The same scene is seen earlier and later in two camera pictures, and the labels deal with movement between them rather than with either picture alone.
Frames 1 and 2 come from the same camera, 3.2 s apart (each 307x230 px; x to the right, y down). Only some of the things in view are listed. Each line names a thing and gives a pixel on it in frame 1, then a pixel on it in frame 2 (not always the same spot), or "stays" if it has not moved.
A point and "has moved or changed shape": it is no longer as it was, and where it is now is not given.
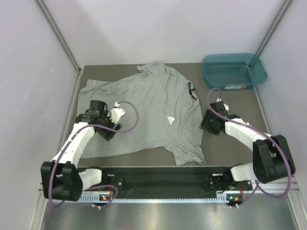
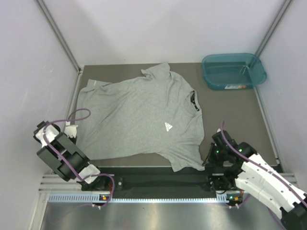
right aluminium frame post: [273, 27] stays
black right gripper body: [208, 123] -> [216, 157]
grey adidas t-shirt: [161, 110] has moved or changed shape
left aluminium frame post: [60, 35] stays
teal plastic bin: [233, 71] stays
